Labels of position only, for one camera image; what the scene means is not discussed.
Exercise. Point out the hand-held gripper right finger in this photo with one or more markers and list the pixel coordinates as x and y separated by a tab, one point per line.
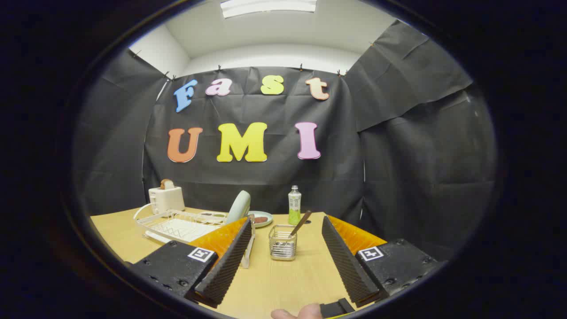
347	266

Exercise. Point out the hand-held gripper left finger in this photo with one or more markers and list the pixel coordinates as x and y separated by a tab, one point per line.
223	266

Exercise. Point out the pale green plate with meat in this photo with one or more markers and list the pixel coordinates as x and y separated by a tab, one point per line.
265	224

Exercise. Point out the white sectioned tray with grains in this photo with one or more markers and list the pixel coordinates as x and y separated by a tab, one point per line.
212	216

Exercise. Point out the white drain tray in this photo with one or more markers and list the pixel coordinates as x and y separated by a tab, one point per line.
186	229

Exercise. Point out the white and green bottle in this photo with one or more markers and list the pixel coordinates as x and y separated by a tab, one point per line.
294	206

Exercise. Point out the cream toaster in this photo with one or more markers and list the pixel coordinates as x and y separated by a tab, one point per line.
167	200

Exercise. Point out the black backdrop cloth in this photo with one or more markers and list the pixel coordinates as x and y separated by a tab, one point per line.
266	177

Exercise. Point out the toast slice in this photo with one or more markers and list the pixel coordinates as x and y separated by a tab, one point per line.
167	184

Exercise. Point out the ceiling light panel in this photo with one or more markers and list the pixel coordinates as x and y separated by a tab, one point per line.
268	6

